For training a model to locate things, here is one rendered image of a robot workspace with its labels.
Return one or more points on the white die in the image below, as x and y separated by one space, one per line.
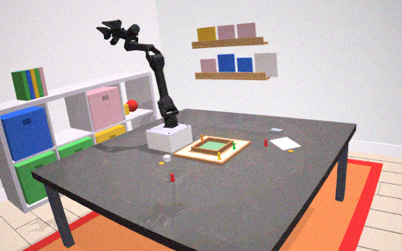
166 158

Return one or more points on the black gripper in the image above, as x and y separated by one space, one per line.
115 26

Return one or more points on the brown square board game track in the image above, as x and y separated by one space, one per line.
211 161

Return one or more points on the white rectangular card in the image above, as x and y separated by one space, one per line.
285 143

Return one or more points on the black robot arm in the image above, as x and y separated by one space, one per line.
156 63

